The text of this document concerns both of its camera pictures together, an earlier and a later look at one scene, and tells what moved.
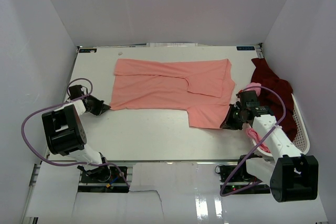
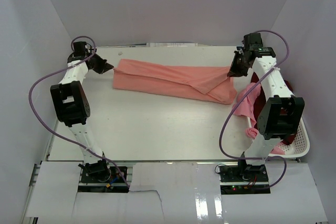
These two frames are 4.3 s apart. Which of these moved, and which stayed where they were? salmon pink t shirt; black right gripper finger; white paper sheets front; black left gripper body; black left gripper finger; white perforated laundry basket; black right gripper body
Moved: black left gripper body; black left gripper finger; black right gripper finger; black right gripper body; salmon pink t shirt
Stayed: white perforated laundry basket; white paper sheets front
